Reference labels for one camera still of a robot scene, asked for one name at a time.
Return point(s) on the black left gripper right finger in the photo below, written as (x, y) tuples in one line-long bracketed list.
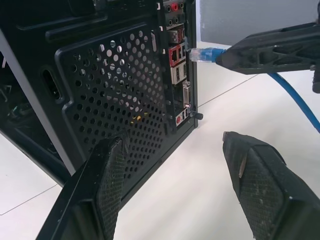
[(262, 190)]

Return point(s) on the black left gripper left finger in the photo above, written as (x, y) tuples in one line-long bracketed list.
[(85, 200)]

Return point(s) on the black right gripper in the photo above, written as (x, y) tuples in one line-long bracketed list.
[(317, 82)]

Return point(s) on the black computer tower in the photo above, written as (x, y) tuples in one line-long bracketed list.
[(75, 37)]

